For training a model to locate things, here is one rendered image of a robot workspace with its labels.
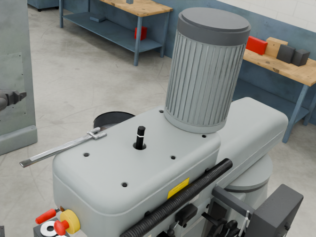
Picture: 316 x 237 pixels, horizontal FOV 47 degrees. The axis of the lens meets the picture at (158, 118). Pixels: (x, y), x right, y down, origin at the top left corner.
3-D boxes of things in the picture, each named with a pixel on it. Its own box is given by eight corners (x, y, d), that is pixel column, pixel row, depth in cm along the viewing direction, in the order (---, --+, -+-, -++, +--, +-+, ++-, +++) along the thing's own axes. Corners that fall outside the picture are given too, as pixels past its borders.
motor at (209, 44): (201, 142, 103) (225, 35, 86) (150, 112, 114) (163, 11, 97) (237, 119, 116) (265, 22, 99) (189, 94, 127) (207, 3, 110)
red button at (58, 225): (61, 240, 87) (60, 229, 85) (51, 231, 89) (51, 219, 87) (72, 233, 89) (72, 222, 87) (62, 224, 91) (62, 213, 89)
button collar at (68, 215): (74, 239, 89) (74, 222, 86) (59, 225, 92) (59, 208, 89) (80, 234, 91) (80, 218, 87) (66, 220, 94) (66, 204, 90)
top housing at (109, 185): (106, 260, 85) (110, 213, 77) (44, 199, 99) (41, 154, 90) (217, 175, 117) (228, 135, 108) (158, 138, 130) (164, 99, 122)
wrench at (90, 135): (25, 170, 85) (25, 168, 84) (17, 162, 87) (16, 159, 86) (106, 135, 100) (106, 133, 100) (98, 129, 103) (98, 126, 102)
